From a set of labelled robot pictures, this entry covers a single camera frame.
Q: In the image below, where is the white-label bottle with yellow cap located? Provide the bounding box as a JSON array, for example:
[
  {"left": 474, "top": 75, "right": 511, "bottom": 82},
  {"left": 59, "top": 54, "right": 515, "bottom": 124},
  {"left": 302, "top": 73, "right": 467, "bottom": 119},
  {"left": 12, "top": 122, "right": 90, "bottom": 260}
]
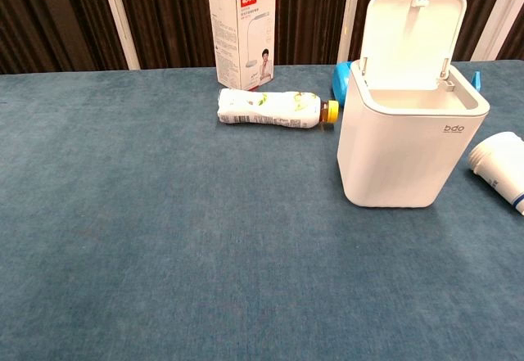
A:
[{"left": 216, "top": 88, "right": 340, "bottom": 129}]

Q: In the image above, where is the white jar with blue stripe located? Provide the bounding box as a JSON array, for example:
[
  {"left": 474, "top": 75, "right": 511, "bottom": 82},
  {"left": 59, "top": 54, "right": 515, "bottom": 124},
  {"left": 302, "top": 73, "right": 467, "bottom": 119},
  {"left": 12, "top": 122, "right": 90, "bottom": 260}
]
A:
[{"left": 468, "top": 131, "right": 524, "bottom": 216}]

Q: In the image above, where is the white trash bin lid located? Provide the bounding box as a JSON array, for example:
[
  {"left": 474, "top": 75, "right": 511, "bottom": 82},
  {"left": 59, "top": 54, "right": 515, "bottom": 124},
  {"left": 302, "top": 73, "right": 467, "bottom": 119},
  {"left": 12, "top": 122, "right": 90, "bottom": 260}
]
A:
[{"left": 336, "top": 0, "right": 491, "bottom": 210}]

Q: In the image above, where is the white lamp carton box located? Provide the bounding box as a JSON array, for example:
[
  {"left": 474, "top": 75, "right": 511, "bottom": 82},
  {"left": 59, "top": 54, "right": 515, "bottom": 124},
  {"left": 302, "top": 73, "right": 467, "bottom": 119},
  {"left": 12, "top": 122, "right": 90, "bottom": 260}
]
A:
[{"left": 206, "top": 0, "right": 285, "bottom": 92}]

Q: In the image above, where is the dark brown pleated curtain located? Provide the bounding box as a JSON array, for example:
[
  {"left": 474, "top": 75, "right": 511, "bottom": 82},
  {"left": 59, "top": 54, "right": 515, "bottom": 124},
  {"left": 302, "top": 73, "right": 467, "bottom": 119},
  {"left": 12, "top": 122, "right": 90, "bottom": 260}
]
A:
[{"left": 0, "top": 0, "right": 524, "bottom": 74}]

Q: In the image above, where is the white frame post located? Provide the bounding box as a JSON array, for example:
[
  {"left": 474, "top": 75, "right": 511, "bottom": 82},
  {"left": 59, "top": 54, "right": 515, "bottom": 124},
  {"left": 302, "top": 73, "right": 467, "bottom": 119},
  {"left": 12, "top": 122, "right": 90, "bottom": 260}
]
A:
[
  {"left": 470, "top": 0, "right": 524, "bottom": 62},
  {"left": 336, "top": 0, "right": 364, "bottom": 64},
  {"left": 97, "top": 0, "right": 141, "bottom": 70}
]

